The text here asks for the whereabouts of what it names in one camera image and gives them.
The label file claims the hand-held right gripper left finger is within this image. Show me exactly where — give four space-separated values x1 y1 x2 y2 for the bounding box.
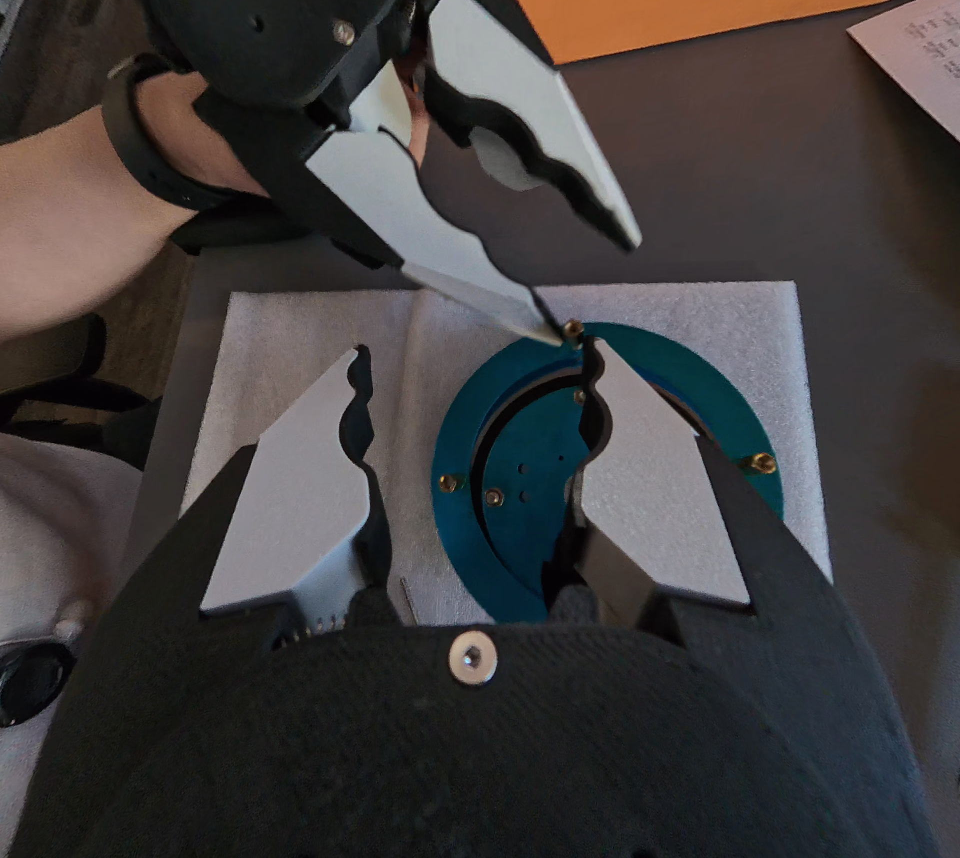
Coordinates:
200 344 397 616

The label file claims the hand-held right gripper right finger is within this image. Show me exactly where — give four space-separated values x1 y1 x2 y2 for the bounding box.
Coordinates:
545 335 754 629

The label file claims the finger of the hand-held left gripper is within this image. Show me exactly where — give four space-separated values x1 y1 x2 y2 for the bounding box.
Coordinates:
423 0 645 254
305 123 582 347

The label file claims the blue disc with bearing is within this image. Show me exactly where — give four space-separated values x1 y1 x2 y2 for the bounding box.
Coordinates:
473 378 601 604

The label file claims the blue round metal base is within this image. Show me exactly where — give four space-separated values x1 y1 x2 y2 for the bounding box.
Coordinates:
432 323 786 625

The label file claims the person's left forearm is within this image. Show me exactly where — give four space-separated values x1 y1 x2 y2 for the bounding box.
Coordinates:
0 123 189 344

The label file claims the dark grey desk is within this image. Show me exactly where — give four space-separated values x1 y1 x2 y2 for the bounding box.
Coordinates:
120 0 960 799

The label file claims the person's left hand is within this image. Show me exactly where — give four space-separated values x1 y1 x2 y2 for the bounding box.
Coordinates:
150 78 282 202

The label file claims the white foam sheet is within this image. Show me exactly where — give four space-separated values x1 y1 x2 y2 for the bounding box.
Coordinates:
180 281 834 626

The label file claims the black wristband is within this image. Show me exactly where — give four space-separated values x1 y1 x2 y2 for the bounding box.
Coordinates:
102 53 279 217

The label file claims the black office chair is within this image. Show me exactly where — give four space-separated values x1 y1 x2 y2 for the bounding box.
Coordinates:
0 315 159 469

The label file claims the black glossy object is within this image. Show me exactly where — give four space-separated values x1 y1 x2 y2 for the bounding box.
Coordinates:
0 618 84 731

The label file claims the printed instruction booklet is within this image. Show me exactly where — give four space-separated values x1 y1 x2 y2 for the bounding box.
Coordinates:
848 0 960 142

